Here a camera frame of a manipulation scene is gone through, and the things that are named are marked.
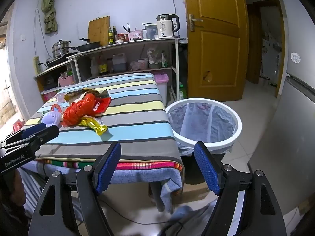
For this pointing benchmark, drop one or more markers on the multicolour plaid cloth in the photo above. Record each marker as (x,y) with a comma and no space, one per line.
(147,165)

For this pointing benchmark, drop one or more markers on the wall power strip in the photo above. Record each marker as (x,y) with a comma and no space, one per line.
(37,65)

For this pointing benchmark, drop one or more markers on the pink lidded storage box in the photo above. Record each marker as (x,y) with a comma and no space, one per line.
(161,86)

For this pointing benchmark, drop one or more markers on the blue cloth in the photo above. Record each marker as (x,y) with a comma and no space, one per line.
(137,175)

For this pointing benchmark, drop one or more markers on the white rimmed waste bin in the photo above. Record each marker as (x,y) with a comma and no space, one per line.
(196,142)

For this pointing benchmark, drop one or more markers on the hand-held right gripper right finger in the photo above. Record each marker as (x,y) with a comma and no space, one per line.
(206,169)

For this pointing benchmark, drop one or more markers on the dark sauce bottle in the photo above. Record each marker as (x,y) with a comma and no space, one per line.
(115,36)
(111,38)

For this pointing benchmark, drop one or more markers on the black frying pan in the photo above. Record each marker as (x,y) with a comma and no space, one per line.
(88,46)

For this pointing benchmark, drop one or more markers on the dark liquid plastic jug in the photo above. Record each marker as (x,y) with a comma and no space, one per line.
(119,65)

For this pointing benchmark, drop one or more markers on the low white shelf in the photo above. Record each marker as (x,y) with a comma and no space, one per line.
(73,71)

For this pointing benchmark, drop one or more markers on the wooden door frame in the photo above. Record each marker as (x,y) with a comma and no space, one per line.
(282,54)

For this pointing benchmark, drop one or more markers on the round fridge sticker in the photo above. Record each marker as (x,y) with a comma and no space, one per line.
(296,57)

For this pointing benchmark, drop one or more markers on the yellow snack wrapper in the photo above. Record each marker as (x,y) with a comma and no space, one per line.
(96,126)

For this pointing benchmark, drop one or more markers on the bamboo cutting board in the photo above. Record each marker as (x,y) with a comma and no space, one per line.
(98,30)

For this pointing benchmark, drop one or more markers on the green plastic bottle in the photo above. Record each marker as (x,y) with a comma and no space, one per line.
(181,94)

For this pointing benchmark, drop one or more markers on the crumpled food bags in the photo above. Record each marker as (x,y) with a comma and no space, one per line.
(155,57)

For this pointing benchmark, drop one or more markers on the pink basket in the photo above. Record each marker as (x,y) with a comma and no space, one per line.
(66,81)

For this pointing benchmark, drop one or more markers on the person's light striped pants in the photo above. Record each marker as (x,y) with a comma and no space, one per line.
(37,189)

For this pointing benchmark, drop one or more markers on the white plastic bag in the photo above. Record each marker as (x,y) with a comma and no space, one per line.
(50,118)

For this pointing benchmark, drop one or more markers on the red stool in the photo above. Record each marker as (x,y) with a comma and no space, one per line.
(18,126)

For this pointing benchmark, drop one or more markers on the white plastic bottle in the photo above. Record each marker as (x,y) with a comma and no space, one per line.
(94,68)

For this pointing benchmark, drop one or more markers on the grey water pitcher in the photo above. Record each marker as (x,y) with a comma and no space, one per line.
(150,32)

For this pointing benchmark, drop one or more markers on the red snack packet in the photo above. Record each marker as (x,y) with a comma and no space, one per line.
(101,105)

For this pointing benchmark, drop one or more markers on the white shelf rack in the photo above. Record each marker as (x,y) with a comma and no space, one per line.
(176,61)

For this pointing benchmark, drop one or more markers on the pink utensil box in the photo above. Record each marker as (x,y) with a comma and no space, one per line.
(134,35)

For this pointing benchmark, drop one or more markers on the silver fridge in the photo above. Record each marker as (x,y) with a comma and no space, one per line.
(295,127)

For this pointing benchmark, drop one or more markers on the white electric kettle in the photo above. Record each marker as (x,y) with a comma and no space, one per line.
(166,28)

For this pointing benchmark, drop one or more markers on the white trash bin with liner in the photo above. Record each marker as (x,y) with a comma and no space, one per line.
(204,120)

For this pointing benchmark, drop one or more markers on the wooden door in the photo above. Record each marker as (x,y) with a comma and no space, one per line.
(216,54)

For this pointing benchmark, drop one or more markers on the black induction cooker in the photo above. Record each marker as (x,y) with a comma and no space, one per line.
(59,59)

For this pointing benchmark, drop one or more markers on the brown gold wrapper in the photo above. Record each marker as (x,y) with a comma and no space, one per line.
(78,93)

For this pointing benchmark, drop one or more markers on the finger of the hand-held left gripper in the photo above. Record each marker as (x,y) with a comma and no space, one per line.
(33,129)
(48,133)

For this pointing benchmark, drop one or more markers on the pink plastic bag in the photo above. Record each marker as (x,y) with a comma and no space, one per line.
(134,65)

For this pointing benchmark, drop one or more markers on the stacked steel pot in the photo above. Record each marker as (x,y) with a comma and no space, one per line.
(60,49)

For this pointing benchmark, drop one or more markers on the yellow label bottle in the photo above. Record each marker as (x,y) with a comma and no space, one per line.
(103,67)

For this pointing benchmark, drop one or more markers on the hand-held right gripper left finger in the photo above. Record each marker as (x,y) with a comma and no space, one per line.
(108,169)

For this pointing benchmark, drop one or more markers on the clear plastic cup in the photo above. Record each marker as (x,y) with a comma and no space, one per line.
(60,98)

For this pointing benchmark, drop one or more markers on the green hanging cloth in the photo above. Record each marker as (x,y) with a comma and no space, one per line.
(50,14)

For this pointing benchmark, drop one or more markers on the red plastic bag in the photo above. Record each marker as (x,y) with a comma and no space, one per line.
(76,113)

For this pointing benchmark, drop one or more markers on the black chopsticks bundle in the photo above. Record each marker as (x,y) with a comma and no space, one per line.
(126,28)

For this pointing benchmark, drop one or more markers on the red round lid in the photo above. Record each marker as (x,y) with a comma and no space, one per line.
(56,108)

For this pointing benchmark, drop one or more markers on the striped tablecloth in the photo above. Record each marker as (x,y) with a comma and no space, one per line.
(135,118)

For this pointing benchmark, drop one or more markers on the red sauce jar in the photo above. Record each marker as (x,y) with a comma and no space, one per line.
(120,38)

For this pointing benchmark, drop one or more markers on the table leg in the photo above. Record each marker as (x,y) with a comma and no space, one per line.
(155,194)

